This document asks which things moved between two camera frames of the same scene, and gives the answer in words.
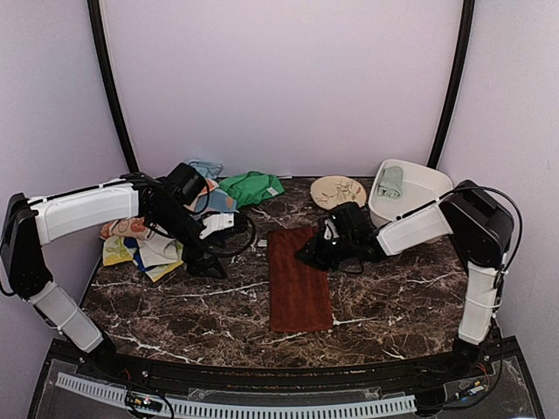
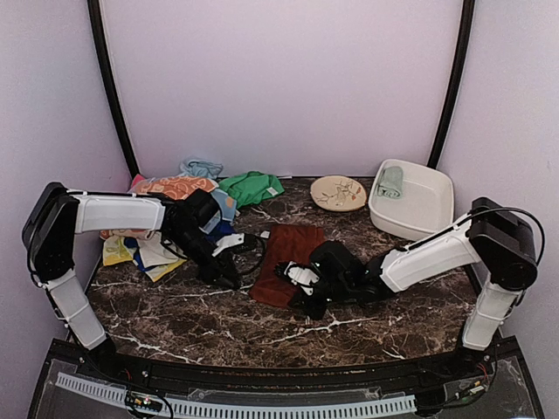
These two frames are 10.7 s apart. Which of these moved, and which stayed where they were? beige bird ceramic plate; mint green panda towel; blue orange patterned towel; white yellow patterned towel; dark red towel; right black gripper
Moved: dark red towel; right black gripper
Stayed: mint green panda towel; white yellow patterned towel; blue orange patterned towel; beige bird ceramic plate
